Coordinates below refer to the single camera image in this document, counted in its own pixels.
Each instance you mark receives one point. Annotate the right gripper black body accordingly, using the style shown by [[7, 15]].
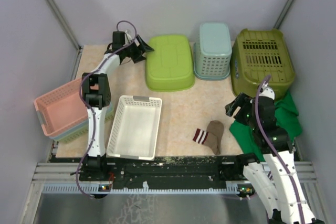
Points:
[[243, 115]]

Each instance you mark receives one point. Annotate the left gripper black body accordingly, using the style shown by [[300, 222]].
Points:
[[133, 51]]

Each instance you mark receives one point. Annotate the lime green plastic tub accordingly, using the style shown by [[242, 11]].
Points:
[[169, 67]]

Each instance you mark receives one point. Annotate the light blue perforated basket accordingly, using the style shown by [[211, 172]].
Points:
[[212, 52]]

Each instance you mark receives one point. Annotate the olive green large container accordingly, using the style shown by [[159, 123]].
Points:
[[256, 54]]

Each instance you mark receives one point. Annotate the white perforated basket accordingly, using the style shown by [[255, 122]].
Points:
[[135, 128]]

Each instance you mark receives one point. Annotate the pink perforated basket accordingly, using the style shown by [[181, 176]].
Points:
[[61, 109]]

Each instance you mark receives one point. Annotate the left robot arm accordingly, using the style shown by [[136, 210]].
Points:
[[95, 94]]

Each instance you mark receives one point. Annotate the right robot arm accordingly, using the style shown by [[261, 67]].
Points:
[[280, 192]]

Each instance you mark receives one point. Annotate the brown striped sock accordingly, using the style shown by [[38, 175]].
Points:
[[211, 137]]

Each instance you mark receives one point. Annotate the green cloth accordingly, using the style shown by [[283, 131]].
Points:
[[287, 118]]

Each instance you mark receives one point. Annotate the light green perforated basket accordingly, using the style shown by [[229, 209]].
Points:
[[74, 135]]

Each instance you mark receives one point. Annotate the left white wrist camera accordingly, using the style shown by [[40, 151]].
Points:
[[128, 37]]

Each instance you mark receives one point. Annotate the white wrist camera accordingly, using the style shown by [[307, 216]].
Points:
[[267, 91], [128, 37]]

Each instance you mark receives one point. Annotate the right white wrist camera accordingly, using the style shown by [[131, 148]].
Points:
[[267, 91]]

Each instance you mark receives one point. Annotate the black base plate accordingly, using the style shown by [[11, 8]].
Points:
[[177, 173]]

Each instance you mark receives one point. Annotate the aluminium frame rail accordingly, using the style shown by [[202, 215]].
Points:
[[62, 172]]

